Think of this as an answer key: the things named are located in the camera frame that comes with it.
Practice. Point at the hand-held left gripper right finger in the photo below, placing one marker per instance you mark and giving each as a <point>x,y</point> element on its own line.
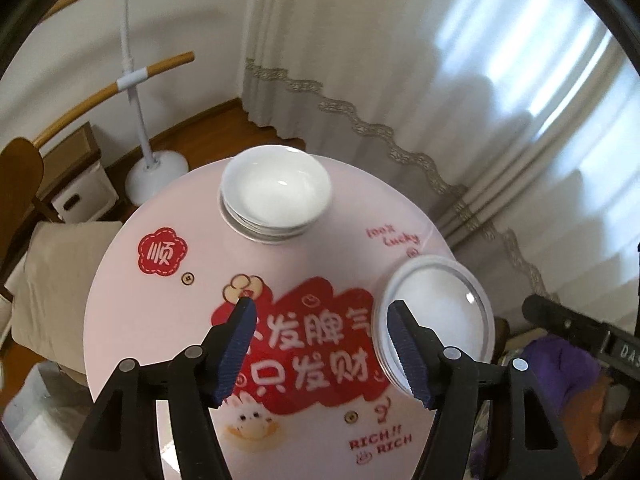
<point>407,355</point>

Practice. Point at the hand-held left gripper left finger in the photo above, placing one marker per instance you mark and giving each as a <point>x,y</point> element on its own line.
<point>235,355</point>

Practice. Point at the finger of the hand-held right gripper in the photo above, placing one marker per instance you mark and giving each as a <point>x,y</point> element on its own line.
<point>575,325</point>

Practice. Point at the grey band rim plate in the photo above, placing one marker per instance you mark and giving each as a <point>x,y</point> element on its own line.
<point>440,310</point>

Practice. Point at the white bowl with red label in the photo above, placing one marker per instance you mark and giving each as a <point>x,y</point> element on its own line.
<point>240,224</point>

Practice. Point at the large plain white bowl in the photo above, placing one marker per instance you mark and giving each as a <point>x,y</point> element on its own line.
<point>275,190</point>

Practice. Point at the person's right hand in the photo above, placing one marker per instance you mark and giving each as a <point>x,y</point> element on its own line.
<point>595,420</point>

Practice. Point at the person's purple clothing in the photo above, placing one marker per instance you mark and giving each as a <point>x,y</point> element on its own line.
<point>555,360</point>

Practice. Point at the white foam box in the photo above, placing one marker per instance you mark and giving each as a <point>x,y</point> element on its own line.
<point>45,410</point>

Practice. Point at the white coat rack wooden arms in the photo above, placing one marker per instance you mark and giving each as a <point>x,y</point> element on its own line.
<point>150,175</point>

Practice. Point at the beige seat cushion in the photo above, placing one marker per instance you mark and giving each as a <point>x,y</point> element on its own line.
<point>55,270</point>

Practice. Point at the white storage box wooden lid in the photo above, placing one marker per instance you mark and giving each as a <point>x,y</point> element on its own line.
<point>82,187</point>

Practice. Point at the beige lace-trimmed curtain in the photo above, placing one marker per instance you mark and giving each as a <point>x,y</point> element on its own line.
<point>400,60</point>

